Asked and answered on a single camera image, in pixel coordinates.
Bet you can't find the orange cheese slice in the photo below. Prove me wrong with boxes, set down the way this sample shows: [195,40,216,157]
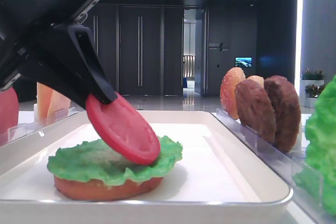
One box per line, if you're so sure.
[37,82,53,120]
[47,90,71,116]

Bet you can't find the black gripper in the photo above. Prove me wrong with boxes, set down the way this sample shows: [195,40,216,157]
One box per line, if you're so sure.
[1,0,117,108]

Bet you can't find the bun bottom under lettuce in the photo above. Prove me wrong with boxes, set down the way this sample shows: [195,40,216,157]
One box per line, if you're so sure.
[54,177,163,201]

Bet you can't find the clear acrylic left rack rail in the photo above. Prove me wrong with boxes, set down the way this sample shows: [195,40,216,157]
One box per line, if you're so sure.
[1,107,77,146]

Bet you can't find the potted plants in planter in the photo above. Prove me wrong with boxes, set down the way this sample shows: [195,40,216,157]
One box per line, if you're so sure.
[299,69,325,108]

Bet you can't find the green lettuce leaf standing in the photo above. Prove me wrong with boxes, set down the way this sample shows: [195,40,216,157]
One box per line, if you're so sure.
[294,78,335,216]

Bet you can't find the clear acrylic right rack rail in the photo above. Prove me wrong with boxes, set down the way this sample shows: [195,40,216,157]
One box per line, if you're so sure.
[215,108,335,223]

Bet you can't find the bun slice back right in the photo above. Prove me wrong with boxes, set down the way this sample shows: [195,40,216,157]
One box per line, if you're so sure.
[247,75,264,88]

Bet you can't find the clear acrylic rack rail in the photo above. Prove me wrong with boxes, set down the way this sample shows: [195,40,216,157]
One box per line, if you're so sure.
[215,108,335,223]
[1,107,77,146]

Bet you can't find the small wall screen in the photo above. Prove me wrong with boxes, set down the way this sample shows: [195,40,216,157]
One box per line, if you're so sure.
[235,57,253,68]

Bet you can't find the dark double door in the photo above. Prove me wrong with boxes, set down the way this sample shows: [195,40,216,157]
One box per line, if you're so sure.
[85,5,184,95]

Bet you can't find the orange cheese slice outer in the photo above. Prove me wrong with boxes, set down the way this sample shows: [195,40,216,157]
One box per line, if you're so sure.
[37,82,53,120]

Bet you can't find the sesame bun top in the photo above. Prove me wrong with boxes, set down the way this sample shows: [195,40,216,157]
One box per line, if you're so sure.
[220,67,246,120]

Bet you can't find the dark brown meat patty outer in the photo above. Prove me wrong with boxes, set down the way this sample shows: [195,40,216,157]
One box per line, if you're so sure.
[264,76,301,153]

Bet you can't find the green lettuce leaf on tray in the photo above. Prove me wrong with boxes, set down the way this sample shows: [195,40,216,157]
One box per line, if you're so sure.
[47,136,183,186]

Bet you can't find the orange cheese slice inner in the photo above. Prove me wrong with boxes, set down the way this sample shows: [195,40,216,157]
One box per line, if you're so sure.
[47,90,71,116]

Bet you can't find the brown meat patty inner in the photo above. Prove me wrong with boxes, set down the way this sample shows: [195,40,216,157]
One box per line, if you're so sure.
[235,79,276,144]

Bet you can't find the white rectangular tray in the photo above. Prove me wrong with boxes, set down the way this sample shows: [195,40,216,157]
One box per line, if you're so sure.
[1,111,293,223]

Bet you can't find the red tomato slice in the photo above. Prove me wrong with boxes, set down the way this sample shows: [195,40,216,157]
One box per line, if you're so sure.
[0,87,19,134]
[86,94,161,165]

